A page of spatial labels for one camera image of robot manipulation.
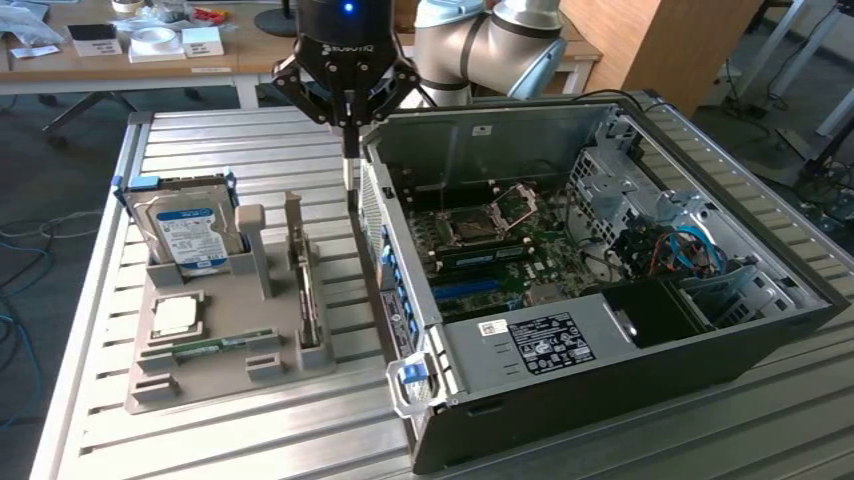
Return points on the black-labelled RAM stick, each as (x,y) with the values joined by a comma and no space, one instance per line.
(483,255)

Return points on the open black PC case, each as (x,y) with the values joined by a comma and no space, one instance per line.
(600,390)

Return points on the grey plastic parts rack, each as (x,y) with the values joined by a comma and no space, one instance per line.
(227,310)

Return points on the CPU socket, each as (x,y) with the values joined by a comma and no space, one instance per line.
(476,227)

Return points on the grey power supply unit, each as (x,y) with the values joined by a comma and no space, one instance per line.
(533,345)

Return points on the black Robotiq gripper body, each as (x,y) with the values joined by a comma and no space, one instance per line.
(343,40)

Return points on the red small item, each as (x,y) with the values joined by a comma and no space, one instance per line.
(212,15)

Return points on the flat white box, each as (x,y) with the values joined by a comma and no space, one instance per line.
(156,55)

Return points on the black monitor base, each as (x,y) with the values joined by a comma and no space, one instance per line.
(275,22)

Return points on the metal socket cover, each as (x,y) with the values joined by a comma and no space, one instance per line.
(516,207)

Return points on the silver CPU chip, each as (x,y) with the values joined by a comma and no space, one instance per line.
(175,315)

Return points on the wooden desk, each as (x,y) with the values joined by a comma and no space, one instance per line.
(220,67)

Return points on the metal disk bay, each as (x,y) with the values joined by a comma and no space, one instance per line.
(603,185)

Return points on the graphics card with metal bracket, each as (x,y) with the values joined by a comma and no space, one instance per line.
(303,270)

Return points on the black and white box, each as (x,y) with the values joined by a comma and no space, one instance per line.
(96,40)

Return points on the wooden cabinet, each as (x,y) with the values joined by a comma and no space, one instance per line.
(660,45)

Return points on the green RAM stick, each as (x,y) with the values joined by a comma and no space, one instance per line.
(213,345)

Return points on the small white box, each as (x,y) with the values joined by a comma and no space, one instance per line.
(201,42)

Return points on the clear plastic bag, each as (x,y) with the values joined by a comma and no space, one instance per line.
(26,25)

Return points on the hard disk with blue bracket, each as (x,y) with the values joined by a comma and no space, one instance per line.
(189,235)

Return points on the green motherboard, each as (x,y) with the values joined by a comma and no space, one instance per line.
(507,280)

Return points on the white tape roll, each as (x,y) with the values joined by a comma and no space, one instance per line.
(155,37)

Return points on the white paper card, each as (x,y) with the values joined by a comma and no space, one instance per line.
(33,51)

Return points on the blue expansion slot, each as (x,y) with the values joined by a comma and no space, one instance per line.
(467,290)

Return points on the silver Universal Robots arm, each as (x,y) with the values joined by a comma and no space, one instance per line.
(493,45)

